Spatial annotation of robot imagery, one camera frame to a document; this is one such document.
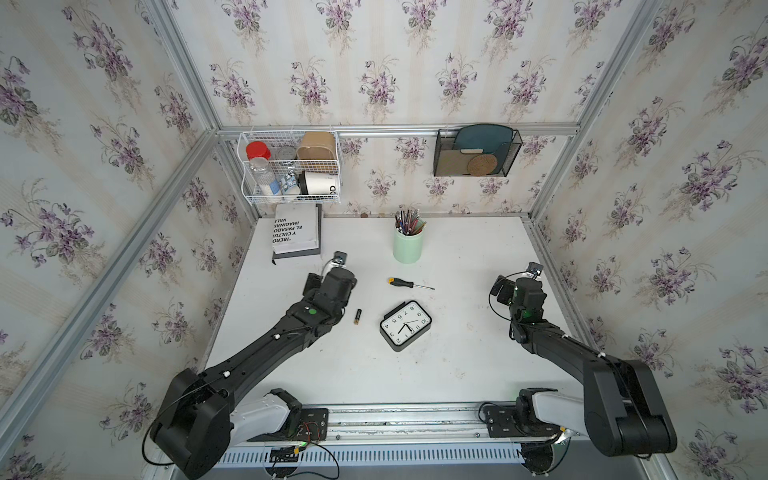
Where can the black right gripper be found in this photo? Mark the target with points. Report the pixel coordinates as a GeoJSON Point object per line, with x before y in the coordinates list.
{"type": "Point", "coordinates": [507, 285]}

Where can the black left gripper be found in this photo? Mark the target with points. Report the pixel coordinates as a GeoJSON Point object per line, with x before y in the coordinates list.
{"type": "Point", "coordinates": [321, 287]}

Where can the black handled screwdriver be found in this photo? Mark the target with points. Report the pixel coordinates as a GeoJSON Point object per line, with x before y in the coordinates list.
{"type": "Point", "coordinates": [400, 283]}

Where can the black square alarm clock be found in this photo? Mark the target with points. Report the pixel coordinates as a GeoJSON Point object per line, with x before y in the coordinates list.
{"type": "Point", "coordinates": [404, 324]}

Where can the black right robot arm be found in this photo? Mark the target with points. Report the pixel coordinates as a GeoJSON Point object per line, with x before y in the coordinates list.
{"type": "Point", "coordinates": [623, 412]}

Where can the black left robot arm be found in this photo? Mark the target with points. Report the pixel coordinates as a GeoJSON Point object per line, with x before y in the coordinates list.
{"type": "Point", "coordinates": [197, 420]}

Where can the grey book underneath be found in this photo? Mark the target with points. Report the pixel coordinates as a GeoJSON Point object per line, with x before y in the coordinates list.
{"type": "Point", "coordinates": [297, 255]}

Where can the white book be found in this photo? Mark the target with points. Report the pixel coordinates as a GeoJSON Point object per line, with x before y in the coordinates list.
{"type": "Point", "coordinates": [295, 228]}

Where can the green pencil cup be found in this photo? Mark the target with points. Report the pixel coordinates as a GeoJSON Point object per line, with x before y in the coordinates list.
{"type": "Point", "coordinates": [407, 249]}

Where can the coloured pencils bundle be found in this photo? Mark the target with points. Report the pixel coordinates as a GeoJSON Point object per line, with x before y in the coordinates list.
{"type": "Point", "coordinates": [408, 222]}

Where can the round cork coaster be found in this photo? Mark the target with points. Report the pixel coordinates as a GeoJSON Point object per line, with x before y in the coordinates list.
{"type": "Point", "coordinates": [482, 165]}

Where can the clear plastic bottle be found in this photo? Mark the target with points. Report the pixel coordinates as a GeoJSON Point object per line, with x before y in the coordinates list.
{"type": "Point", "coordinates": [265, 177]}

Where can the teal folder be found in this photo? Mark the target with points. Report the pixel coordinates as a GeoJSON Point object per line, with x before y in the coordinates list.
{"type": "Point", "coordinates": [490, 139]}

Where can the red lidded jar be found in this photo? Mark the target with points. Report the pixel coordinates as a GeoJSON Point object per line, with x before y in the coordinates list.
{"type": "Point", "coordinates": [258, 149]}

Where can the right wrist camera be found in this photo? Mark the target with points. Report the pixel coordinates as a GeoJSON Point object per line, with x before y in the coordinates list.
{"type": "Point", "coordinates": [534, 269]}

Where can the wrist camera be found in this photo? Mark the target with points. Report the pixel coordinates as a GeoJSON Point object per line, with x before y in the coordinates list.
{"type": "Point", "coordinates": [339, 259]}
{"type": "Point", "coordinates": [534, 269]}

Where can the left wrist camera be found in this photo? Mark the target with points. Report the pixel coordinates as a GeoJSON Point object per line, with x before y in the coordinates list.
{"type": "Point", "coordinates": [339, 259]}

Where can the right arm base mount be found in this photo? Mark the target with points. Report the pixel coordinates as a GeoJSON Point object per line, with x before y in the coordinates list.
{"type": "Point", "coordinates": [517, 419]}

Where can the white wire basket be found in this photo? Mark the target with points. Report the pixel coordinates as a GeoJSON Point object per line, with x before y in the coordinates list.
{"type": "Point", "coordinates": [286, 166]}

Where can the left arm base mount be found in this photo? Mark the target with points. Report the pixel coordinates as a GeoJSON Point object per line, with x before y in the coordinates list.
{"type": "Point", "coordinates": [294, 423]}

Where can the black mesh wall organizer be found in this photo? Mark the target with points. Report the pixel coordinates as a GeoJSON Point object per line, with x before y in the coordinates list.
{"type": "Point", "coordinates": [448, 162]}

